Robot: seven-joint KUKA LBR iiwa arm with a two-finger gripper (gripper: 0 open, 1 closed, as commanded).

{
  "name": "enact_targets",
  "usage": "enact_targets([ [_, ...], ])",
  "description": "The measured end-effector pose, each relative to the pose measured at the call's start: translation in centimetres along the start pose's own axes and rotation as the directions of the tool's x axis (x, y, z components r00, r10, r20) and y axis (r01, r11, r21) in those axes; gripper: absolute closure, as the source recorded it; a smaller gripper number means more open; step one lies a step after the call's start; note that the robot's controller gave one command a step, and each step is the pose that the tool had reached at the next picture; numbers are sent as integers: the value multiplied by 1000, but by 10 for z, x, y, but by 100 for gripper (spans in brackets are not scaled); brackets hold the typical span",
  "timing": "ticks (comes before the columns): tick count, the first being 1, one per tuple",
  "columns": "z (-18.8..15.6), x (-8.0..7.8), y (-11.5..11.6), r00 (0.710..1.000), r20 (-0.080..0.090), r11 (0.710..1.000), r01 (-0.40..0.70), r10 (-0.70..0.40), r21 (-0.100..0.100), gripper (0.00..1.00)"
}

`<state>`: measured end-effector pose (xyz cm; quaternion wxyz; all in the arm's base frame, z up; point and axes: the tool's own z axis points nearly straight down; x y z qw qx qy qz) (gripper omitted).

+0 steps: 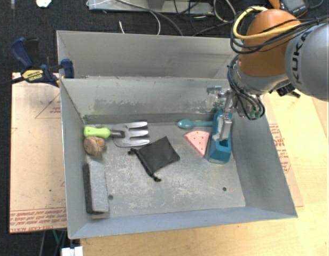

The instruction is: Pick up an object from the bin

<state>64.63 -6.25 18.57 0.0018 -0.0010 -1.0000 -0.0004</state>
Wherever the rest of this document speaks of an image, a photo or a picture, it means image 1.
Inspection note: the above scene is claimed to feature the brown round stone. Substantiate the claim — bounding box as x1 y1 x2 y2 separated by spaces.
83 136 106 156

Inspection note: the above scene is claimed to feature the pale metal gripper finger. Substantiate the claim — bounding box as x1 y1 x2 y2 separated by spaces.
206 85 223 111
211 113 233 142

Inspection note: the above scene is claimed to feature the black drawstring pouch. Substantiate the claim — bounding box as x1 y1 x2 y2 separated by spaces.
128 136 181 182

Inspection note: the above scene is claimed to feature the grey metal bin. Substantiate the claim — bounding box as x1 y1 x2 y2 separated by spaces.
56 30 299 240

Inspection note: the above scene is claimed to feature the teal box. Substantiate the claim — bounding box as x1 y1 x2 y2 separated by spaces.
208 109 233 165

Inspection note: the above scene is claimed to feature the grey felt block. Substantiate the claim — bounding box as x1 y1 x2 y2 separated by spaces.
82 157 111 215

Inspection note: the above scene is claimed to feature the green-handled metal garden fork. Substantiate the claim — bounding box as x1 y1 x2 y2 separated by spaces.
83 121 151 148

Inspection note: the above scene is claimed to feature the pink toy watermelon slice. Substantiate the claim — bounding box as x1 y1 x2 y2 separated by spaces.
183 131 211 156

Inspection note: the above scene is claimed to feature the teal plastic spoon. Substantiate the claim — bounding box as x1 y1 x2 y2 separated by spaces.
177 118 215 130

